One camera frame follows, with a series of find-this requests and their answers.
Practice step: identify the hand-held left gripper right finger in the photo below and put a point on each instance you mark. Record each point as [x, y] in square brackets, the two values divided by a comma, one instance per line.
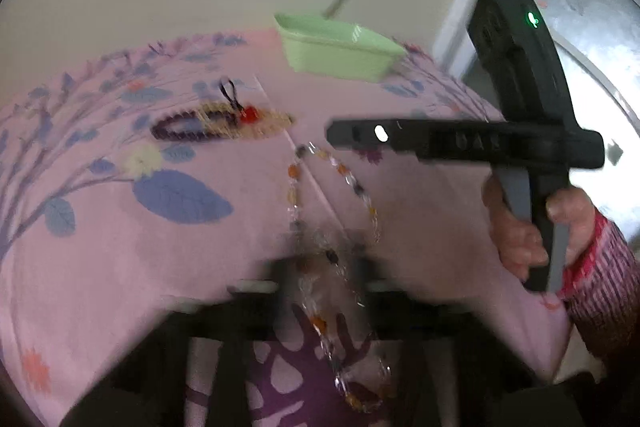
[367, 277]

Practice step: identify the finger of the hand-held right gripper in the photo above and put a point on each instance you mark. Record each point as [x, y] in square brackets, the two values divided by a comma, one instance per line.
[380, 134]

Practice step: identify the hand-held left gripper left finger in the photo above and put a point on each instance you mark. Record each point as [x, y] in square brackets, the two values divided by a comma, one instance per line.
[285, 277]

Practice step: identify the light green plastic basin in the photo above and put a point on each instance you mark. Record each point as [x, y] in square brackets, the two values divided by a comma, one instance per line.
[335, 52]

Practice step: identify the person's right hand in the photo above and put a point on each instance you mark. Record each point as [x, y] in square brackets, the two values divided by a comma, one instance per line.
[517, 242]

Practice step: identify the frosted window glass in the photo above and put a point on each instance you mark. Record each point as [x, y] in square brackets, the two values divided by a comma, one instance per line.
[590, 22]

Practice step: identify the pink floral bed sheet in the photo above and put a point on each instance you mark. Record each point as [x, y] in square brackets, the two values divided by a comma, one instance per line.
[125, 267]

